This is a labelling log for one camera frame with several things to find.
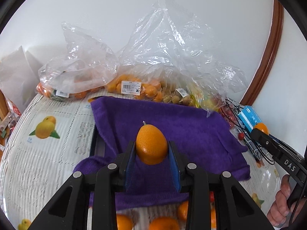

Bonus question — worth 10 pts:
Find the small orange mandarin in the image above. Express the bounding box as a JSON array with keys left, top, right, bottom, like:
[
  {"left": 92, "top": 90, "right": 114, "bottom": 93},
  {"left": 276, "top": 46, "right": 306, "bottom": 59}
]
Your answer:
[{"left": 253, "top": 122, "right": 270, "bottom": 135}]

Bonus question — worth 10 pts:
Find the large mandarin with stem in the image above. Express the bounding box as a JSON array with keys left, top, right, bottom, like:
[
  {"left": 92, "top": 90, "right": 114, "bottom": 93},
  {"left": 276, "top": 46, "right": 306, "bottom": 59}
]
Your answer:
[{"left": 149, "top": 217, "right": 180, "bottom": 230}]

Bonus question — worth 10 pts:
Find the oval orange kumquat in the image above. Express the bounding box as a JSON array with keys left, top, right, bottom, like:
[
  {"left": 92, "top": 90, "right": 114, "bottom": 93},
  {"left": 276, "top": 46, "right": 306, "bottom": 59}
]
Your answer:
[{"left": 135, "top": 121, "right": 168, "bottom": 165}]

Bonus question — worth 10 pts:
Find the bag of red fruits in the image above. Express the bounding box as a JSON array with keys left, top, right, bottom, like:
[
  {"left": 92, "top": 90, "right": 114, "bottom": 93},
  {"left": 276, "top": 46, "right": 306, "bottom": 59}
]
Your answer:
[{"left": 218, "top": 102, "right": 241, "bottom": 129}]

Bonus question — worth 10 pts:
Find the person's right hand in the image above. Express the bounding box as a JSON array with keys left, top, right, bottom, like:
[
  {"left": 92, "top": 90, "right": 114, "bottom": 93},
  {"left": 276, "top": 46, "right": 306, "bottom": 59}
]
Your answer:
[{"left": 267, "top": 174, "right": 306, "bottom": 229}]

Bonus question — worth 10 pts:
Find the small red fruit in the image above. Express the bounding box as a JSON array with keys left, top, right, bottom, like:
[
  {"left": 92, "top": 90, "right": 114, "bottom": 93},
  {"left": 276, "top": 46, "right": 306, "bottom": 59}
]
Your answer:
[{"left": 238, "top": 132, "right": 245, "bottom": 141}]

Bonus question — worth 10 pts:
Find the blue tissue pack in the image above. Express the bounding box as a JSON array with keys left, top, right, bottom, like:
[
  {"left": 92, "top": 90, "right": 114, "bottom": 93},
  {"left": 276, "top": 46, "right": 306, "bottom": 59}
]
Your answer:
[{"left": 238, "top": 105, "right": 262, "bottom": 132}]

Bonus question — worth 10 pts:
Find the purple towel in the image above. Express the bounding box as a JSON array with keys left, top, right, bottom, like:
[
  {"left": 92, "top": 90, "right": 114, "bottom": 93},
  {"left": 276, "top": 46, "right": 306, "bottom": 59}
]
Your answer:
[{"left": 75, "top": 96, "right": 250, "bottom": 210}]

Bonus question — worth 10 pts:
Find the yellow fruit bag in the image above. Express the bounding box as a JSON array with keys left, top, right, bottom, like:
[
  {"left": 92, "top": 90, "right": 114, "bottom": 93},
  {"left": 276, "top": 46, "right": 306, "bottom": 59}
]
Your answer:
[{"left": 187, "top": 83, "right": 221, "bottom": 112}]

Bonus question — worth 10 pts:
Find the clear plastic bag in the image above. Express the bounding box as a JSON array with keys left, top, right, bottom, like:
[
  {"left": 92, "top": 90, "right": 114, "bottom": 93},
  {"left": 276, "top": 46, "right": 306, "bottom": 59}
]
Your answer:
[{"left": 106, "top": 0, "right": 247, "bottom": 108}]

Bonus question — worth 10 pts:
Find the clear bag of mandarins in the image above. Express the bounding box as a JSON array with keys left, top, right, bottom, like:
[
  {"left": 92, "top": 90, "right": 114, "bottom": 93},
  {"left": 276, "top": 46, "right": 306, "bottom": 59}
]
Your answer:
[{"left": 36, "top": 22, "right": 119, "bottom": 101}]

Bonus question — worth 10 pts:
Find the brown wooden door frame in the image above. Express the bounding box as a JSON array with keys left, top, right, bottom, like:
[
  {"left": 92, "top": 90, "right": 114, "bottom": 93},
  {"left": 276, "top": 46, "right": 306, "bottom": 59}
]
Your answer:
[{"left": 240, "top": 0, "right": 284, "bottom": 105}]

